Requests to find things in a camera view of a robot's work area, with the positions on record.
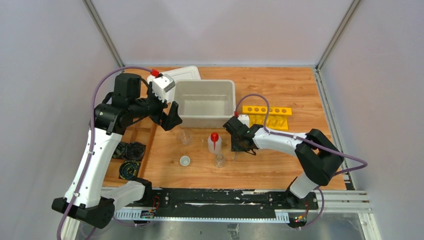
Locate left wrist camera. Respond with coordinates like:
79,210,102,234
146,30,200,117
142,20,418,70
151,74,176,104

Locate beige plastic bin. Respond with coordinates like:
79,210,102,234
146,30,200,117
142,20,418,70
174,79,236,128

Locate yellow test tube rack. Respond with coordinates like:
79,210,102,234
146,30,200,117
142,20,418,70
242,105,293,132

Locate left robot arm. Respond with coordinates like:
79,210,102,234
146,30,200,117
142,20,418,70
51,73,182,229

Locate wash bottle red cap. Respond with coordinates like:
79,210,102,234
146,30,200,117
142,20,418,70
207,132,222,155

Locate wooden organizer tray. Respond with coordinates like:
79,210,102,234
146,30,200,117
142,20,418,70
102,118,157,187

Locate white bin lid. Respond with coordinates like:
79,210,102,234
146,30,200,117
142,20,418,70
161,65,201,104

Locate blue cap tube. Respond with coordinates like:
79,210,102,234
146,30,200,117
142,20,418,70
233,151,239,162

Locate clear glass beaker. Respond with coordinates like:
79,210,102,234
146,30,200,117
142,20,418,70
178,128,193,146

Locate purple cable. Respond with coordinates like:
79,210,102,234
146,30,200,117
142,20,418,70
233,94,369,229
56,66,160,240

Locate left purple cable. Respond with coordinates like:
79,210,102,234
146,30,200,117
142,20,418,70
56,66,160,240

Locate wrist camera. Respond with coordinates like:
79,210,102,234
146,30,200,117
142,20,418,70
151,74,176,104
237,114,250,128

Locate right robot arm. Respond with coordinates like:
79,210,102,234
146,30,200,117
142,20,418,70
223,116,344,209

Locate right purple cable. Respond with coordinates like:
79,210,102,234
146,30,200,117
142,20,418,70
233,94,369,229

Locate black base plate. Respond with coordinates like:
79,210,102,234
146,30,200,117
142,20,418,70
127,188,319,220

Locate small white cup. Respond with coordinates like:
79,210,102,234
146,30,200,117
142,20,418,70
179,155,191,167

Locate small glass jar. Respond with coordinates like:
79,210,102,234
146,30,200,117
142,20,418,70
214,153,225,168

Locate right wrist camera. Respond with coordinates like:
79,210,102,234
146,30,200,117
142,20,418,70
237,114,250,128

